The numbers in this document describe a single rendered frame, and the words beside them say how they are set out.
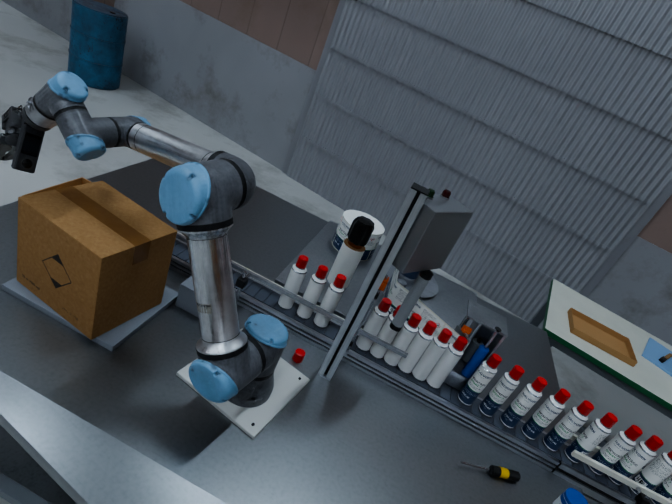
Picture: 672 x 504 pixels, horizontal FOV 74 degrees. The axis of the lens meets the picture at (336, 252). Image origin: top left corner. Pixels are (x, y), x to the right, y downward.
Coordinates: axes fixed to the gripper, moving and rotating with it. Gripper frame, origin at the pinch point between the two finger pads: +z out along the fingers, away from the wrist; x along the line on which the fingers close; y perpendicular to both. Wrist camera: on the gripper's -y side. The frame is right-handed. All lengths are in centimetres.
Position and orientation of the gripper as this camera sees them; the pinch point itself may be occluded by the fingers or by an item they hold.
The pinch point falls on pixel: (1, 159)
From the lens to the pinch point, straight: 150.4
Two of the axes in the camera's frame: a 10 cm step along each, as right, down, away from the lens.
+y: -2.4, -9.3, 2.9
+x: -5.2, -1.3, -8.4
